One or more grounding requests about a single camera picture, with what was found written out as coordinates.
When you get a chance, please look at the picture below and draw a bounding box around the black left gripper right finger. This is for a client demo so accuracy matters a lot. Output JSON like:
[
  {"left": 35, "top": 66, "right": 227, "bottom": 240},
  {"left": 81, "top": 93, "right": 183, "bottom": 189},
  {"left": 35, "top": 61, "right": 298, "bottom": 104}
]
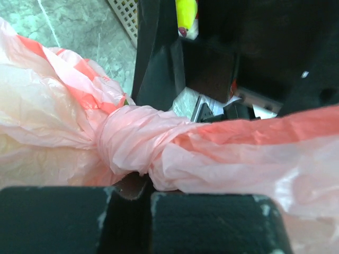
[{"left": 150, "top": 192, "right": 293, "bottom": 253}]

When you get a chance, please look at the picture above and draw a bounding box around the white plastic fruit basket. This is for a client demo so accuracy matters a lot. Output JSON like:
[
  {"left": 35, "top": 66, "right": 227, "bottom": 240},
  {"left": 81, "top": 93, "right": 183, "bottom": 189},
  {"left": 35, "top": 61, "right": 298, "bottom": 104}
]
[{"left": 108, "top": 0, "right": 138, "bottom": 48}]

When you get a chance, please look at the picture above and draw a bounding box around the yellow fake banana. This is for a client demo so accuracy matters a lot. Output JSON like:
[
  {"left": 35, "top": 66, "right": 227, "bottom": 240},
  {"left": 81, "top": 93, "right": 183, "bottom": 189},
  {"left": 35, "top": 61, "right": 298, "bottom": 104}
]
[{"left": 175, "top": 0, "right": 198, "bottom": 30}]

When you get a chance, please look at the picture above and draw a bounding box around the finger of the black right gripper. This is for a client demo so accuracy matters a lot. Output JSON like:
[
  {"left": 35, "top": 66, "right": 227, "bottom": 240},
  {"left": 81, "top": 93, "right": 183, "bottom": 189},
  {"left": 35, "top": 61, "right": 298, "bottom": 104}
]
[{"left": 131, "top": 1, "right": 185, "bottom": 111}]

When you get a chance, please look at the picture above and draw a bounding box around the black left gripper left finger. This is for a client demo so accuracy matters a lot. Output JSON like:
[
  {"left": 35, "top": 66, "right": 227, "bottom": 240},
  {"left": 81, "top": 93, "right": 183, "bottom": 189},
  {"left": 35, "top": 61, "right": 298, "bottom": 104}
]
[{"left": 1, "top": 187, "right": 114, "bottom": 253}]

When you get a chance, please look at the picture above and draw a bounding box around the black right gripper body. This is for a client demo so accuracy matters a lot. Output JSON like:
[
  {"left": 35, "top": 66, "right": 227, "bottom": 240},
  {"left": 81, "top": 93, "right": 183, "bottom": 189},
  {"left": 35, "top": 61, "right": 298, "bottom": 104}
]
[{"left": 182, "top": 1, "right": 338, "bottom": 116}]

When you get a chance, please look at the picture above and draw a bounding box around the pink plastic bag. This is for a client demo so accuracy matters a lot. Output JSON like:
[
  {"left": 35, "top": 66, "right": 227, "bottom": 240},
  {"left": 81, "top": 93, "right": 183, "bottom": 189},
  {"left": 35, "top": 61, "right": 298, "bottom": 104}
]
[{"left": 1, "top": 20, "right": 338, "bottom": 253}]

